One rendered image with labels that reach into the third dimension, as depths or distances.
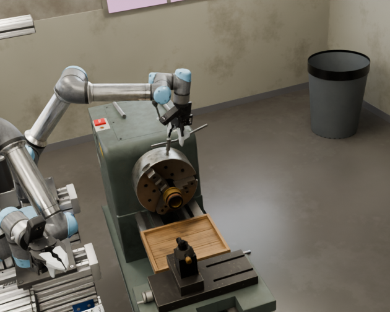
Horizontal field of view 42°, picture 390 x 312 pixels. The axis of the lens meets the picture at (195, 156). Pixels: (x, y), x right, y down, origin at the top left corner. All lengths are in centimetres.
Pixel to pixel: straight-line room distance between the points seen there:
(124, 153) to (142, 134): 16
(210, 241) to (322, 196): 196
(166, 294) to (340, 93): 315
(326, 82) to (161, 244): 277
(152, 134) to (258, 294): 99
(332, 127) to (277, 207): 122
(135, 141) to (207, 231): 58
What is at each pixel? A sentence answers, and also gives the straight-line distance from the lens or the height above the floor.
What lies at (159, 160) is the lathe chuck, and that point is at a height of 124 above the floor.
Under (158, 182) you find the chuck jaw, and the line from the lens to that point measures 243.
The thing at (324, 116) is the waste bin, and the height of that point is 24.
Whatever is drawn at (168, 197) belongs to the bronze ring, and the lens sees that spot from 241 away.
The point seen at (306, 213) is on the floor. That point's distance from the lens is 408.
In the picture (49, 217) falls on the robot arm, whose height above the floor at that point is 152.
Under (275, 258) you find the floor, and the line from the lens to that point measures 368.
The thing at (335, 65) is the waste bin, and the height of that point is 55.
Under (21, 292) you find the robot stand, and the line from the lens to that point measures 214.
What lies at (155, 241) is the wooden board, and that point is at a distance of 251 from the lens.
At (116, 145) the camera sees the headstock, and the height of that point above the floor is 125.
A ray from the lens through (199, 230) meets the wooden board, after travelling 254.
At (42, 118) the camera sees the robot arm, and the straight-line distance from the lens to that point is 245.
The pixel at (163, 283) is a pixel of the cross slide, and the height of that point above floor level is 97.
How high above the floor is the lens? 249
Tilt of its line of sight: 31 degrees down
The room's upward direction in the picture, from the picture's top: 5 degrees counter-clockwise
